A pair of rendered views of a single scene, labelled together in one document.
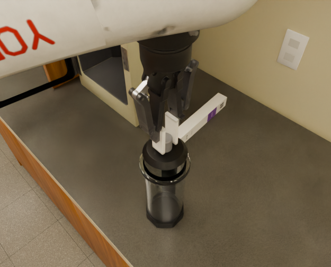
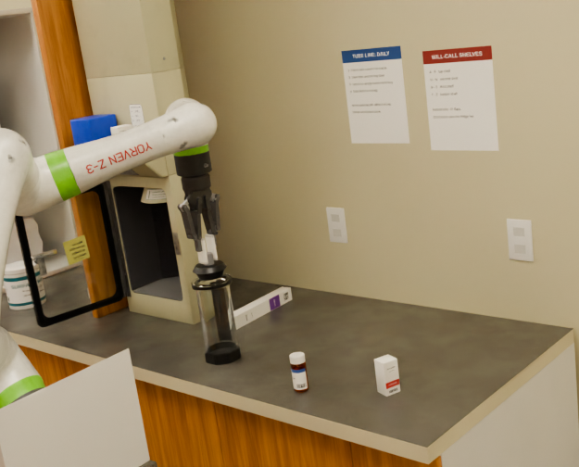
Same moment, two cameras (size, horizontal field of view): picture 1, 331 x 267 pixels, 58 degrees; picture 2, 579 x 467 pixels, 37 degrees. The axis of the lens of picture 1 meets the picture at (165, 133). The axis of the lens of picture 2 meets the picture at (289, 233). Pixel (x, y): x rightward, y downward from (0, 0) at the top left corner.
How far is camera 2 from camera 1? 187 cm
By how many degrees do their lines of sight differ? 34
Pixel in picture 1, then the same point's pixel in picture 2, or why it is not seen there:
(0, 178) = not seen: outside the picture
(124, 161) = (182, 342)
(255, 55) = (312, 244)
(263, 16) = (306, 203)
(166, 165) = (209, 270)
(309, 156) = (373, 312)
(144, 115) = (188, 220)
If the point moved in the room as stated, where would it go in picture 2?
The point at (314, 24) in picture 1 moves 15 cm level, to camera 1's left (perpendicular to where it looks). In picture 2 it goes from (342, 195) to (295, 202)
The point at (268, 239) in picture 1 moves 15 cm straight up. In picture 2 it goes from (320, 354) to (312, 301)
